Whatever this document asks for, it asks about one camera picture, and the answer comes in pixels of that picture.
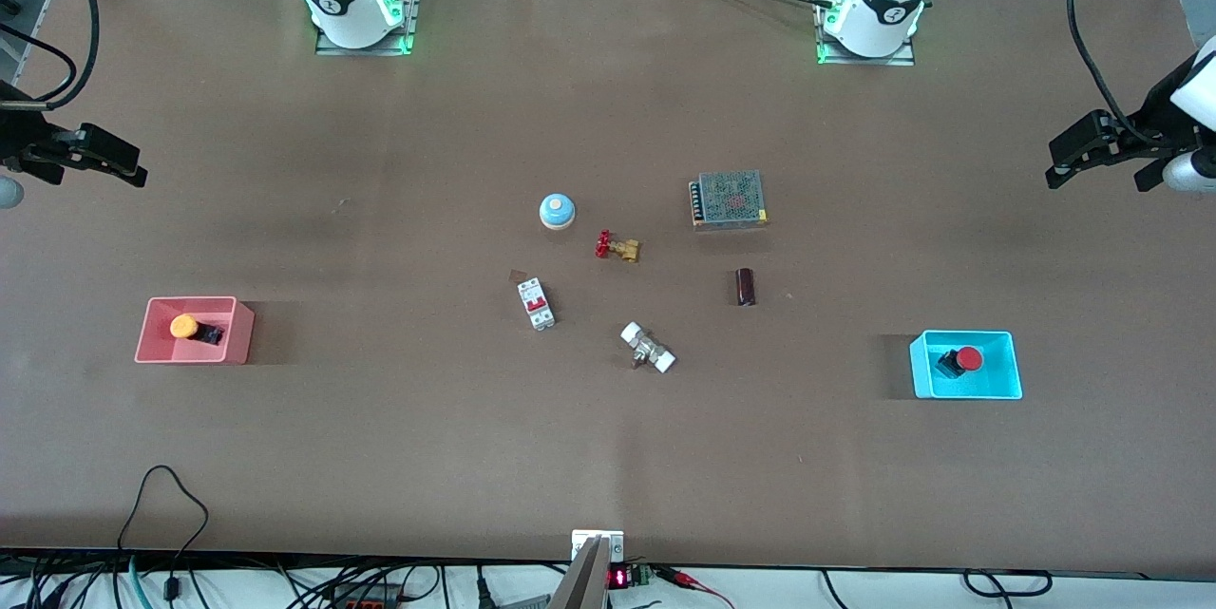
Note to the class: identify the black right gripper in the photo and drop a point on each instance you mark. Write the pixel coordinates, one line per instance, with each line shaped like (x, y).
(19, 134)

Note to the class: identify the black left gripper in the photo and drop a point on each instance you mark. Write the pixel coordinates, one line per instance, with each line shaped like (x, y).
(1152, 119)

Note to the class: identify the yellow push button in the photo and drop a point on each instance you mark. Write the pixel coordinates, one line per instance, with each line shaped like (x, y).
(183, 327)

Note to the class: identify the red push button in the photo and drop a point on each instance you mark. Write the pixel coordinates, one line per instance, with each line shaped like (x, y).
(969, 359)

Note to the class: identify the pink plastic bin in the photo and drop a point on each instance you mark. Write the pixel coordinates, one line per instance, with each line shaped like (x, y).
(237, 343)

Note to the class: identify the cyan plastic bin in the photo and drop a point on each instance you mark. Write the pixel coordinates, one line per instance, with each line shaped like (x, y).
(964, 389)

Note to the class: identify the metal mesh power supply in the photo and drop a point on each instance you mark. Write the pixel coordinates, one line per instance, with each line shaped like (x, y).
(730, 199)

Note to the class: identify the dark red cylinder capacitor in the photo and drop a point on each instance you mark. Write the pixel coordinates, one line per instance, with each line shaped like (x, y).
(746, 287)

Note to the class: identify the white red circuit breaker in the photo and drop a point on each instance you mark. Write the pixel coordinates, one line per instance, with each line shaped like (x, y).
(536, 303)

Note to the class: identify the blue dome bell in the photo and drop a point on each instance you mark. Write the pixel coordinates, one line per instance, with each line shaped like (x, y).
(558, 210)

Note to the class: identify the metal fitting white ends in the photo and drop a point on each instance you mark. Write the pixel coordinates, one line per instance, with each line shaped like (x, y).
(648, 348)

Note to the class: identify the red clip lead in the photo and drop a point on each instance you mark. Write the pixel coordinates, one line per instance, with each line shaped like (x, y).
(689, 580)

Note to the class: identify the green terminal block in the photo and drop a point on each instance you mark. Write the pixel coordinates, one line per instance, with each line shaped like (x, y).
(641, 576)

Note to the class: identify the red digit display module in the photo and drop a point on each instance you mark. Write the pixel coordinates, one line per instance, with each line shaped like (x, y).
(617, 579)

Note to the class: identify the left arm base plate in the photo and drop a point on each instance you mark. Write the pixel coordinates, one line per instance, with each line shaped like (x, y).
(902, 60)

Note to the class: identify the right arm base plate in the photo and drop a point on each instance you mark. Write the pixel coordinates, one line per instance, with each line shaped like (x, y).
(410, 20)

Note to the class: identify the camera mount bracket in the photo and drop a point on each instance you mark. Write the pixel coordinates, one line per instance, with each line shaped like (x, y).
(584, 580)

